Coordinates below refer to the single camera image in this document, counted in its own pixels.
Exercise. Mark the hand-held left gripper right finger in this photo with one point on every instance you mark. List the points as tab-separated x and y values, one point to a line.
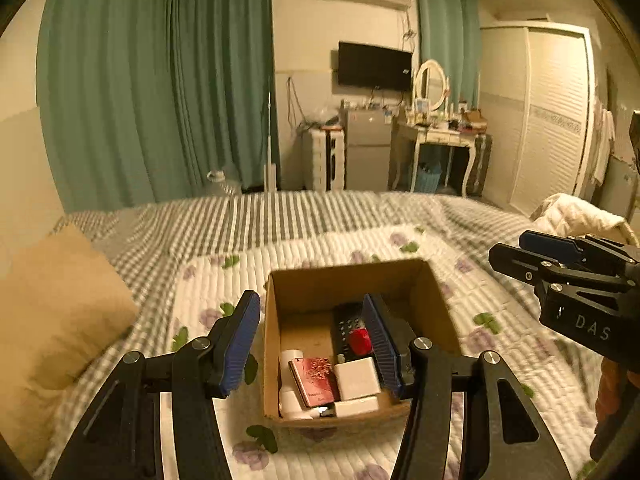
380	340

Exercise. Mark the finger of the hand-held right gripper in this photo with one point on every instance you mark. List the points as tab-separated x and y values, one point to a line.
545	244
520	260

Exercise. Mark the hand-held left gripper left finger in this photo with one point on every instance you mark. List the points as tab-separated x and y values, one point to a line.
242	345

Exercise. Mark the small red object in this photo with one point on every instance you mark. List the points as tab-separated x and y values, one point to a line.
360	342

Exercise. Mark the black remote control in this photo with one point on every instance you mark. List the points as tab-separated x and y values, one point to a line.
345	330

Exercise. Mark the white plug charger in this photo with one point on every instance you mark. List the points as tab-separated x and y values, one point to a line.
356	379

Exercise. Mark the white box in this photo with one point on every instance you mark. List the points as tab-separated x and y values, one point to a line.
356	406

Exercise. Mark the white bottle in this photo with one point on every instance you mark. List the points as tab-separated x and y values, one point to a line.
290	400

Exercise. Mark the red patterned box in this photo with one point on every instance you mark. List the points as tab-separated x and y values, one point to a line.
315	380

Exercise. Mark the person's right hand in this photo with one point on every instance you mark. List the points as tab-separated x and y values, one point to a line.
611	390

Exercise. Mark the white puffer jacket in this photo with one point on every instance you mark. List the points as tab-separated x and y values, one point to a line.
575	212

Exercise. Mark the brown suitcase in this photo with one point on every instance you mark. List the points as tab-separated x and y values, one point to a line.
481	162

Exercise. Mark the white floral quilted blanket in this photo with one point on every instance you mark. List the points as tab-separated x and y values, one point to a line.
325	250

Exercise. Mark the hanging white towels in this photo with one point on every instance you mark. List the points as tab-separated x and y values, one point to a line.
602	145

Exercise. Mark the blue basket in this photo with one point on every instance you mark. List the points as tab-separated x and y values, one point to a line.
427	176

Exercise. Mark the white louvred wardrobe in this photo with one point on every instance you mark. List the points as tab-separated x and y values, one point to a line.
540	110

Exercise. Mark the small cardboard box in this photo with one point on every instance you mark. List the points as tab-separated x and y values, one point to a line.
473	120

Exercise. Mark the white dressing table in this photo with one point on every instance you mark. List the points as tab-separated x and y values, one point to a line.
440	137

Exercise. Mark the clear water jug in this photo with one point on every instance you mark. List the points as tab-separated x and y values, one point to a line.
222	184

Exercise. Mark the tan pillow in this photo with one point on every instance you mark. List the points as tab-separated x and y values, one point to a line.
60	320

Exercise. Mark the white upright pole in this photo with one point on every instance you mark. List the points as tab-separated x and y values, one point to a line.
270	160

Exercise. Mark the white suitcase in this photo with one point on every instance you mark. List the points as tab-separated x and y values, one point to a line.
325	160

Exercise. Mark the small grey fridge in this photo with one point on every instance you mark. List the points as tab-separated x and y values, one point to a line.
367	145

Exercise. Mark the white oval mirror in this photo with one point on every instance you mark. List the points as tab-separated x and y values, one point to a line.
430	85

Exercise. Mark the clear plastic bag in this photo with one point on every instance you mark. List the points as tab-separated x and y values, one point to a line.
322	117

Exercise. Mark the light green curtain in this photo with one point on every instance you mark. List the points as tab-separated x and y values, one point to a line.
445	30

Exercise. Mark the dark green curtain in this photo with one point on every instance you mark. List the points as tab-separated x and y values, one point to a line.
150	85

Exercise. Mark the black wall television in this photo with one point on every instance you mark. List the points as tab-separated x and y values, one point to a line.
375	66

